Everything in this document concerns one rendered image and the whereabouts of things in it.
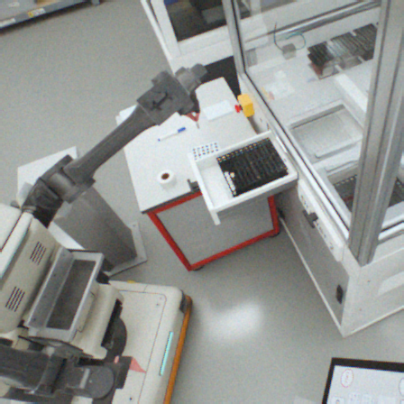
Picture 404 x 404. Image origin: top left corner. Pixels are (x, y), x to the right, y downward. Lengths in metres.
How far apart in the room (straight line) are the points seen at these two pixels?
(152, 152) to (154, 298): 0.70
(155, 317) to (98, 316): 0.54
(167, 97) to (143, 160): 0.87
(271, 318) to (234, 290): 0.26
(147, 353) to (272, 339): 0.61
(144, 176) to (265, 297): 0.93
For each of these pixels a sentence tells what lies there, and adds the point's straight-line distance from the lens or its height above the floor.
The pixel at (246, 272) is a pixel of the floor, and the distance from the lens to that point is 2.18.
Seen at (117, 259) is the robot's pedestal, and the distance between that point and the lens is 2.39.
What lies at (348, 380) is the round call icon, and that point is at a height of 1.02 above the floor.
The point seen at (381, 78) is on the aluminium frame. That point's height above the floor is 1.59.
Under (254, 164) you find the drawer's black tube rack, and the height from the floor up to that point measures 0.87.
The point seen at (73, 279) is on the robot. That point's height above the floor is 1.04.
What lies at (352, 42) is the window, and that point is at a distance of 0.72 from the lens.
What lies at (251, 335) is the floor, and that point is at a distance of 2.07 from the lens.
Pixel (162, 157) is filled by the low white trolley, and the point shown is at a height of 0.76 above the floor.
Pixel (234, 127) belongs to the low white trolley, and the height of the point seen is 0.76.
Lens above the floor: 1.99
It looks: 54 degrees down
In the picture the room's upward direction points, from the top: 11 degrees counter-clockwise
